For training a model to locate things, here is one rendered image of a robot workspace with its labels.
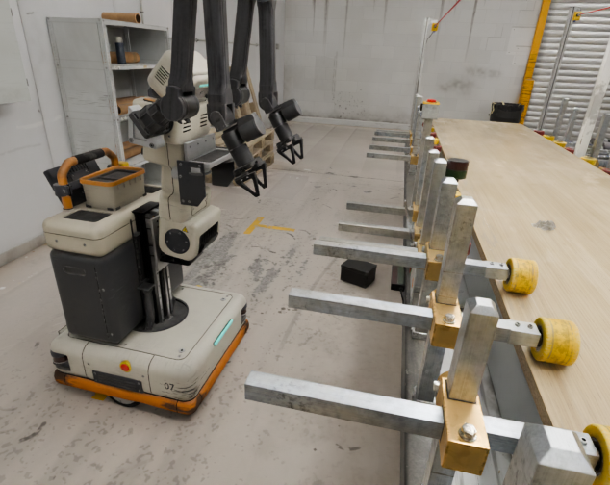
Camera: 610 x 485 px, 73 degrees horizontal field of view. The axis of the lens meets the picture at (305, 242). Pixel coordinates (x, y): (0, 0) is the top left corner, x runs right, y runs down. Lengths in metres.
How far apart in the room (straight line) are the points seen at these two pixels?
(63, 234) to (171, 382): 0.68
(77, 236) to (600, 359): 1.55
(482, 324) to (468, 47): 8.77
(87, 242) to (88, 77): 2.09
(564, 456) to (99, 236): 1.50
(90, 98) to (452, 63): 7.11
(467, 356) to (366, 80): 8.74
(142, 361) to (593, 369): 1.47
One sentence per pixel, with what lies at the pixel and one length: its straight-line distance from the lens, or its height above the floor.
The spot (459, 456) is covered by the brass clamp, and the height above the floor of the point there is 0.95.
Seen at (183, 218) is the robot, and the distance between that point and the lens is 1.59.
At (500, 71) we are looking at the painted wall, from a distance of 9.34.
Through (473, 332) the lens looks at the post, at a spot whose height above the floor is 1.08.
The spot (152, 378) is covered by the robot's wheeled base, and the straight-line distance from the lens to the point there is 1.80.
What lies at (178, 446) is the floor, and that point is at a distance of 1.84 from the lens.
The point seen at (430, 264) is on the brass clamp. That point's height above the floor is 0.96.
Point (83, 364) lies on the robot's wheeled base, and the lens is 1.98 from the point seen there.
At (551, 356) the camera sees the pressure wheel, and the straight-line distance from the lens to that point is 0.86.
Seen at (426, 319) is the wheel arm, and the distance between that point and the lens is 0.82.
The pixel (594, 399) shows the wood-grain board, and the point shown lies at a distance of 0.86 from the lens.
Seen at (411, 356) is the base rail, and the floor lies 0.70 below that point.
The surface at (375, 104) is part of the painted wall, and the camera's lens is 9.22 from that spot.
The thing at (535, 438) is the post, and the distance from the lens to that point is 0.35.
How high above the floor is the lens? 1.40
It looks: 25 degrees down
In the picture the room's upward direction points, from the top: 3 degrees clockwise
